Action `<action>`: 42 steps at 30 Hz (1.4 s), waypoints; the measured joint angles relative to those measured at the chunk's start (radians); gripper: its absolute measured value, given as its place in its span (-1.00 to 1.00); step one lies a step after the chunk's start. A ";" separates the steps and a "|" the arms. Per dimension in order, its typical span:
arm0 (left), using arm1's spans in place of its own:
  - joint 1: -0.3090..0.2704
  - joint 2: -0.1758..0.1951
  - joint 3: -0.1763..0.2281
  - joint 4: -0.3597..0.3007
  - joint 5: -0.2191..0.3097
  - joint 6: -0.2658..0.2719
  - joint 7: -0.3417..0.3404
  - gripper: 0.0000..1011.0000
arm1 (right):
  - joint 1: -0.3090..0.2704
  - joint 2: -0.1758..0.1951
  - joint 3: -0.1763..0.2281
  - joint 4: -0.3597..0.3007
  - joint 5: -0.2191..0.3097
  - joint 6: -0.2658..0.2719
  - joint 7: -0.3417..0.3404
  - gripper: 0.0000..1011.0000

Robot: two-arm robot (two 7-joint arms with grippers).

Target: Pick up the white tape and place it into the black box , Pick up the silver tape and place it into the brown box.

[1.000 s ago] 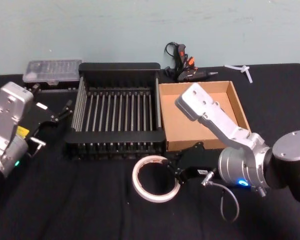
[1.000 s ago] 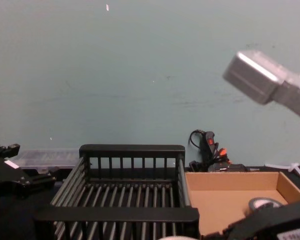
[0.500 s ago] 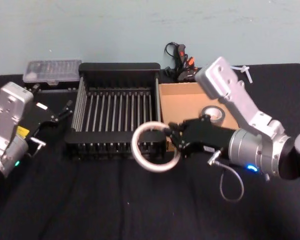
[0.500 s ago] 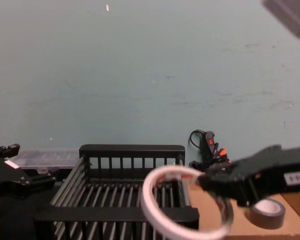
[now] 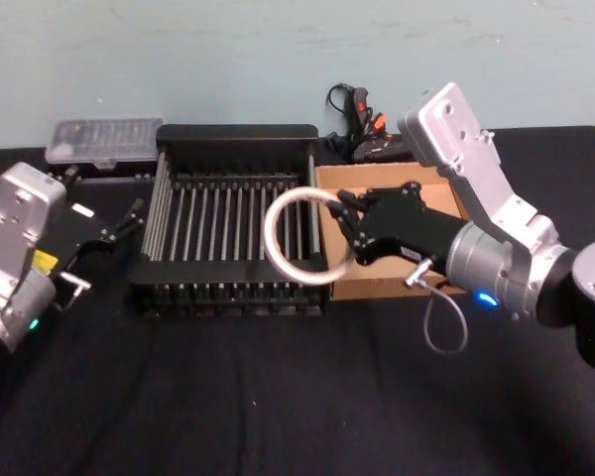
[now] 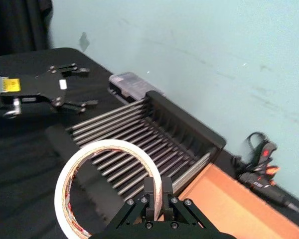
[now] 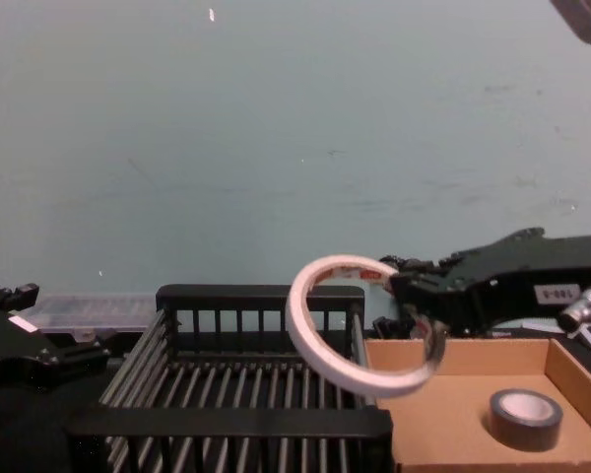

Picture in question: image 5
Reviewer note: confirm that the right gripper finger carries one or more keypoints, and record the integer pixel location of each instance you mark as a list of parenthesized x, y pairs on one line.
[(349, 225), (357, 201)]

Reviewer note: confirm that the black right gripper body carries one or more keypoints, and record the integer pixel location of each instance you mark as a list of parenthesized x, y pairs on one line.
[(401, 223)]

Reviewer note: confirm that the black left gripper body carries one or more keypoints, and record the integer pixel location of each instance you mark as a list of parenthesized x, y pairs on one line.
[(82, 230)]

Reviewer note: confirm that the white tape roll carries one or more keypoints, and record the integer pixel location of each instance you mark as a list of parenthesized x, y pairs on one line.
[(271, 243)]

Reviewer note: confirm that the clear plastic case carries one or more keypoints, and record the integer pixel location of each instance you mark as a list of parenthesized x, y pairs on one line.
[(104, 136)]

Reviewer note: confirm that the shallow brown cardboard tray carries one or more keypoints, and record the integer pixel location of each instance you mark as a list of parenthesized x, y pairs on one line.
[(387, 290)]

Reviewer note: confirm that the black rack with steel bars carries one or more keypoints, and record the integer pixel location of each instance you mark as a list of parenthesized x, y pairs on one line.
[(203, 270)]

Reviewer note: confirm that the black table cloth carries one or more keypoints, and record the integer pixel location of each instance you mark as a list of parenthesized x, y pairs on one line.
[(178, 406)]

